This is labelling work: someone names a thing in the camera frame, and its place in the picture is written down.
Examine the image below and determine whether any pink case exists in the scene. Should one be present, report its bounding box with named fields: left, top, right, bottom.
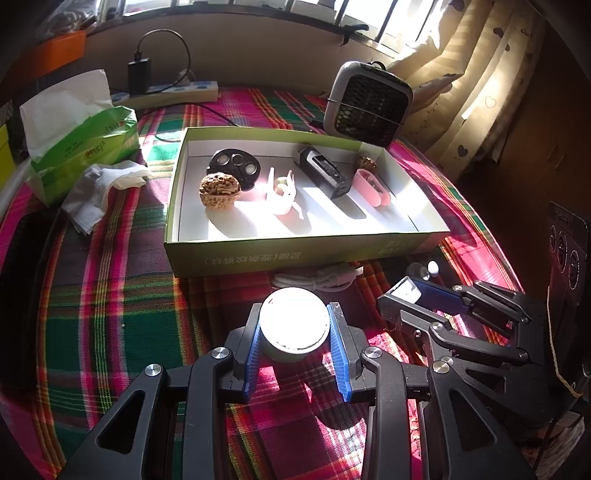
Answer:
left=352, top=168, right=392, bottom=208

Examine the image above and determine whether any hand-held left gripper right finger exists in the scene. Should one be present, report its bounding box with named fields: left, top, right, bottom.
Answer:
left=324, top=301, right=536, bottom=480

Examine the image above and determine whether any yellow-green box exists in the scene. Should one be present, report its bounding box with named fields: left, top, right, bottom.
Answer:
left=0, top=124, right=14, bottom=178

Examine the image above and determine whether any white round lidded container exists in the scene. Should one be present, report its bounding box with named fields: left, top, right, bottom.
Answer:
left=259, top=287, right=332, bottom=364

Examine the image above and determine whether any green tissue pack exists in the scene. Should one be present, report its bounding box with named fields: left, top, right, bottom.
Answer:
left=19, top=69, right=140, bottom=206

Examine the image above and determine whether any black charger adapter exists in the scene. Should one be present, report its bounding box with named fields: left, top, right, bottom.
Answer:
left=128, top=58, right=152, bottom=94

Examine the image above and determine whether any plaid cloth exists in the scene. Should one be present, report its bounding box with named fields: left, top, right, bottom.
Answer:
left=0, top=85, right=522, bottom=480

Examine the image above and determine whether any white cable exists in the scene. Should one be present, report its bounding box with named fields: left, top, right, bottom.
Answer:
left=272, top=262, right=365, bottom=292

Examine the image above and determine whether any green white cardboard box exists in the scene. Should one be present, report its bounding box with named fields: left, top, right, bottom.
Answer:
left=164, top=127, right=451, bottom=278

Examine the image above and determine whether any large brown walnut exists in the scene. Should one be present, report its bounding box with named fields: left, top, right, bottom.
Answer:
left=199, top=172, right=242, bottom=215

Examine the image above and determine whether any window grille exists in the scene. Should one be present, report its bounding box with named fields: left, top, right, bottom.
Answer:
left=106, top=0, right=444, bottom=51

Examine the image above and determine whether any white plastic holder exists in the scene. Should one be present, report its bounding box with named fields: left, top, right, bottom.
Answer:
left=267, top=167, right=309, bottom=222

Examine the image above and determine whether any cream heart-print curtain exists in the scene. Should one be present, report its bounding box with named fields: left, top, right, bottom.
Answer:
left=388, top=0, right=550, bottom=176

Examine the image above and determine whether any white power strip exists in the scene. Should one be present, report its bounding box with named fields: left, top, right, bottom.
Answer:
left=111, top=80, right=219, bottom=109

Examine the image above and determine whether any crumpled white tissue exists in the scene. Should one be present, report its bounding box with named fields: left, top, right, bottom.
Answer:
left=61, top=162, right=153, bottom=235

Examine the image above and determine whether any orange box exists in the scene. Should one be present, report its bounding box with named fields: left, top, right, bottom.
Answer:
left=9, top=30, right=88, bottom=77

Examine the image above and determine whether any black clip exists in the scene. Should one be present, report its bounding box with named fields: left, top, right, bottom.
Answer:
left=342, top=23, right=370, bottom=46

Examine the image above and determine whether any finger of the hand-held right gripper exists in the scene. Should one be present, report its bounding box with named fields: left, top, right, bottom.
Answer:
left=376, top=294, right=532, bottom=409
left=416, top=277, right=533, bottom=332

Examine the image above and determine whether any black charger cable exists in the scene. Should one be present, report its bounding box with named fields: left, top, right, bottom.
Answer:
left=137, top=30, right=191, bottom=88

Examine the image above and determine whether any black round disc with holes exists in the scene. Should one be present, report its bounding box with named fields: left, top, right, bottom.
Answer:
left=208, top=148, right=259, bottom=192

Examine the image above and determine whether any small white box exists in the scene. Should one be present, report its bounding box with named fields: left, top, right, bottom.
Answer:
left=392, top=278, right=422, bottom=306

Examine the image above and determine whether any black rectangular device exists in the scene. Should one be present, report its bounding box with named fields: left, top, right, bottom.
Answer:
left=294, top=147, right=354, bottom=200

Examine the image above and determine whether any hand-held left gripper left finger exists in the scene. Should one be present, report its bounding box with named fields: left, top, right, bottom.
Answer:
left=58, top=302, right=269, bottom=480

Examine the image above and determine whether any white desk fan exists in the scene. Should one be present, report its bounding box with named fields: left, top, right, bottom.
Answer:
left=323, top=61, right=414, bottom=148

